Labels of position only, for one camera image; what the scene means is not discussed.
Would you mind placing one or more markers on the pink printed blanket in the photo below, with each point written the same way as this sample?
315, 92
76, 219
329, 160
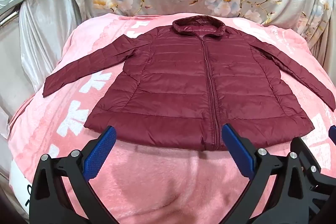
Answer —
157, 187

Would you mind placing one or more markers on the white printed cloth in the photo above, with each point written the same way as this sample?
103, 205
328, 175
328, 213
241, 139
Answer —
22, 182

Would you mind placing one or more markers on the white satin curtain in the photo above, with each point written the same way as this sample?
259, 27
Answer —
39, 37

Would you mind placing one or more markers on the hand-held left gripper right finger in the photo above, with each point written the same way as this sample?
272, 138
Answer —
237, 149

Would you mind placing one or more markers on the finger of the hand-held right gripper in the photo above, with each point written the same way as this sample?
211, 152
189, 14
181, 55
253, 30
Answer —
332, 132

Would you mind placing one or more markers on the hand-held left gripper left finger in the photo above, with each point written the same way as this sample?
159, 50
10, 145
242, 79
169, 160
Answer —
101, 151

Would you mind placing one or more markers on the maroon puffer jacket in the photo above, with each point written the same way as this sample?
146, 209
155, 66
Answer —
170, 82

